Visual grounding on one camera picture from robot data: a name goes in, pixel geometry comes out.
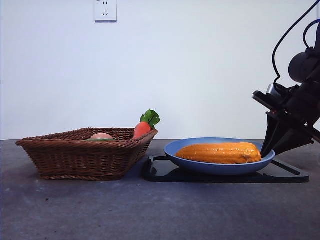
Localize orange corn cob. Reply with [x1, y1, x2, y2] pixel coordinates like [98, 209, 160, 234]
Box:
[174, 142, 263, 165]

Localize blue round plate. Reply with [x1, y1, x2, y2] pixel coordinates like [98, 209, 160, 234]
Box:
[163, 137, 276, 176]

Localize brown wicker basket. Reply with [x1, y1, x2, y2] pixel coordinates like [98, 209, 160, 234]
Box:
[15, 127, 159, 181]

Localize black rectangular tray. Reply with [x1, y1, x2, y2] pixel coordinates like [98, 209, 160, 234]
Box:
[142, 155, 310, 183]

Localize orange toy carrot green leaves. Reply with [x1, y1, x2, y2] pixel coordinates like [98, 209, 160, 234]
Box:
[132, 109, 161, 140]

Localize pale pink egg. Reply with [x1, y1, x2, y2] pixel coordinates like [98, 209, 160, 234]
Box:
[90, 133, 114, 141]

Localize green chili pepper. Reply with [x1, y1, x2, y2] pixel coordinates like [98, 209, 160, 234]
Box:
[83, 138, 116, 143]

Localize black cable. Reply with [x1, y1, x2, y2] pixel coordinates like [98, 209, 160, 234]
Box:
[271, 0, 320, 87]

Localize white wall socket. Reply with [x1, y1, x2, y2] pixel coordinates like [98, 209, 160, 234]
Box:
[94, 0, 118, 24]

